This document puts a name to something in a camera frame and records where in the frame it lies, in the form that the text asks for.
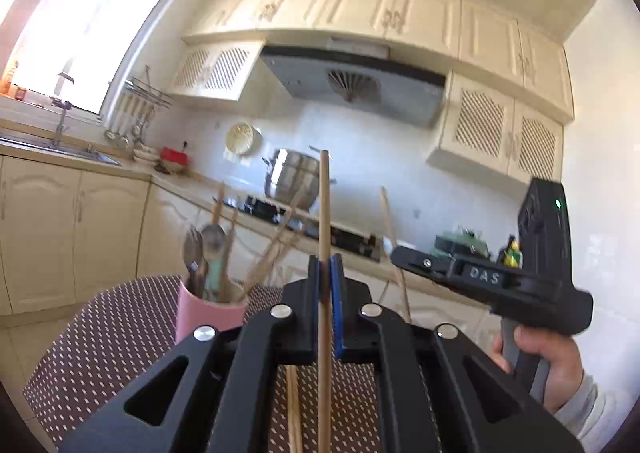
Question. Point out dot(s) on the cream kitchen cabinets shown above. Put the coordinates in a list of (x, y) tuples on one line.
[(400, 13), (75, 233)]

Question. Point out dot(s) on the cream lower kitchen cabinets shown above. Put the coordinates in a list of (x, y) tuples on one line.
[(75, 233)]

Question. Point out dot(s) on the brown polka dot tablecloth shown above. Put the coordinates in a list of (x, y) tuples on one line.
[(125, 373)]

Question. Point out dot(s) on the stainless steel sink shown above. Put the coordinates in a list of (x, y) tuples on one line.
[(55, 150)]

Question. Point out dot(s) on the red lidded container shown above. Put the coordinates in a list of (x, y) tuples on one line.
[(176, 158)]

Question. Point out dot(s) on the large lattice door cabinet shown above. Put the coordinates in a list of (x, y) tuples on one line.
[(495, 128)]

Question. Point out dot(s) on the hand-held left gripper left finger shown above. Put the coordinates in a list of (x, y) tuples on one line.
[(314, 313)]

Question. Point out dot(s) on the metal spoon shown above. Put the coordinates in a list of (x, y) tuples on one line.
[(192, 250)]

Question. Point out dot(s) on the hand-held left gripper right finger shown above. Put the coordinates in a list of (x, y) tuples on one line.
[(337, 313)]

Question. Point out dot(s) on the person's right forearm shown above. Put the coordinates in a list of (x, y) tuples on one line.
[(592, 408)]

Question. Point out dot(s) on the small lattice door cabinet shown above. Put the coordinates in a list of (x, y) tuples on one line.
[(215, 70)]

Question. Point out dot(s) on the kitchen window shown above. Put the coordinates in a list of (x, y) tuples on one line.
[(85, 23)]

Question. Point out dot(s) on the stainless steel steamer pot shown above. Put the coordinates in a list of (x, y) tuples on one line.
[(292, 178)]

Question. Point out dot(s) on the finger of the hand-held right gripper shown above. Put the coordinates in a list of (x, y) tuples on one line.
[(420, 260)]

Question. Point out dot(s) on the green countertop appliance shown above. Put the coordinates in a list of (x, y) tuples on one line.
[(460, 243)]

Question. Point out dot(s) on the black gas stove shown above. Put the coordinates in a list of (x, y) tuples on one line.
[(260, 208)]

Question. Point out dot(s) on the round white strainer plate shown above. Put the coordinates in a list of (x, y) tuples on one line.
[(242, 139)]

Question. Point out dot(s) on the metal faucet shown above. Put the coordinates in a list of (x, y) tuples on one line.
[(62, 108)]

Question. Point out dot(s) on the grey range hood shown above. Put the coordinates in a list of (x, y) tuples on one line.
[(350, 83)]

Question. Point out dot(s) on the pink cup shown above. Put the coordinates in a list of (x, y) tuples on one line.
[(210, 320)]

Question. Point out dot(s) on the cream upper kitchen cabinets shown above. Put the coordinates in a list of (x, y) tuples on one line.
[(400, 13)]

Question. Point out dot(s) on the stack of white bowls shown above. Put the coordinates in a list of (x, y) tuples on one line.
[(145, 155)]

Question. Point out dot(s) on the row of hanging kitchen utensils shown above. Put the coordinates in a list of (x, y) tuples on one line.
[(127, 125)]

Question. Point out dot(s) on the person's right hand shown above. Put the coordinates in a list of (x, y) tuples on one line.
[(557, 363)]

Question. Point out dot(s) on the metal wall utensil rack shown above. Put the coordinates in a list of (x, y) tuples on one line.
[(147, 90)]

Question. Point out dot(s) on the orange bottle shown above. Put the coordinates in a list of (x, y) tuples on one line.
[(10, 78)]

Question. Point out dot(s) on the small red jar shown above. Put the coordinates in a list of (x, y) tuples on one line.
[(20, 93)]

